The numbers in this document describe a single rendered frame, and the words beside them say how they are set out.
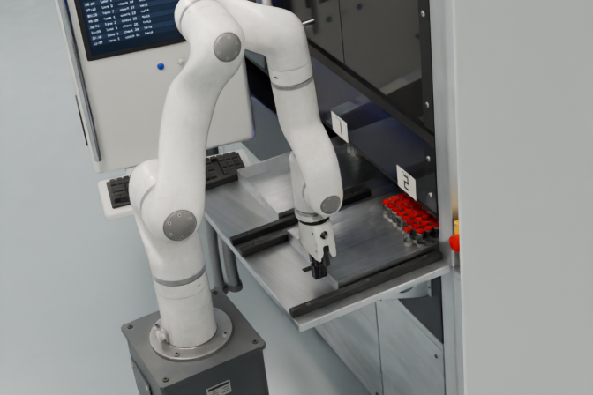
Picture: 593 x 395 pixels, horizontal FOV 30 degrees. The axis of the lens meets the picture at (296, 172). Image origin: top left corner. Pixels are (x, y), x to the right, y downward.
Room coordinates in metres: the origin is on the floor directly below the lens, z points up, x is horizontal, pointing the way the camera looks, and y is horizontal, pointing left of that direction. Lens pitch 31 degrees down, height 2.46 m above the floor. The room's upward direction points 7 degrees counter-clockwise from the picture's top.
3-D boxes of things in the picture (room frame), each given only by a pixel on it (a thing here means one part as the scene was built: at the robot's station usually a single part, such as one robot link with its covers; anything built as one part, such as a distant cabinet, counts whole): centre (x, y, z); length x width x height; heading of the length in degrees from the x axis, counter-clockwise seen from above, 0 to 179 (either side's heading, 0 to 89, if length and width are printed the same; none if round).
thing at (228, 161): (2.75, 0.35, 0.82); 0.40 x 0.14 x 0.02; 102
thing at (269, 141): (3.05, 0.07, 0.73); 1.98 x 0.01 x 0.25; 23
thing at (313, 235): (2.09, -0.03, 1.03); 0.10 x 0.08 x 0.11; 23
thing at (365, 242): (2.22, -0.17, 0.90); 0.34 x 0.26 x 0.04; 114
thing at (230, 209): (2.36, -0.05, 0.87); 0.70 x 0.48 x 0.02; 23
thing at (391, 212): (2.26, -0.25, 0.90); 0.18 x 0.02 x 0.05; 24
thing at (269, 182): (2.54, -0.05, 0.90); 0.34 x 0.26 x 0.04; 113
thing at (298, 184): (2.08, -0.03, 1.17); 0.09 x 0.08 x 0.13; 19
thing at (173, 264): (2.01, 0.29, 1.16); 0.19 x 0.12 x 0.24; 19
